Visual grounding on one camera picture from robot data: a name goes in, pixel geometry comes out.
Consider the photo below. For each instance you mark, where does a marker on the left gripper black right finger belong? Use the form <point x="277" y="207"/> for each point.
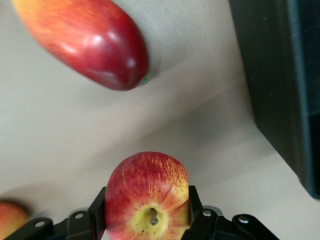
<point x="195" y="205"/>

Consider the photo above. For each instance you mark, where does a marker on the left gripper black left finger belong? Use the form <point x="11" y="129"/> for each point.
<point x="98" y="215"/>

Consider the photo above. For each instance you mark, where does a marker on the red yellow apple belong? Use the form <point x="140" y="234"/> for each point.
<point x="145" y="195"/>

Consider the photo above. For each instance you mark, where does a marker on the black rectangular plastic box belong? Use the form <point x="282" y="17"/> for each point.
<point x="277" y="75"/>

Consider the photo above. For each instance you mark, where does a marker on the red round peach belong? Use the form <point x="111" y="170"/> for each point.
<point x="11" y="220"/>

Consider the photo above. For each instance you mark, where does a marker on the red yellow mango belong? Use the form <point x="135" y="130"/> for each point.
<point x="85" y="40"/>

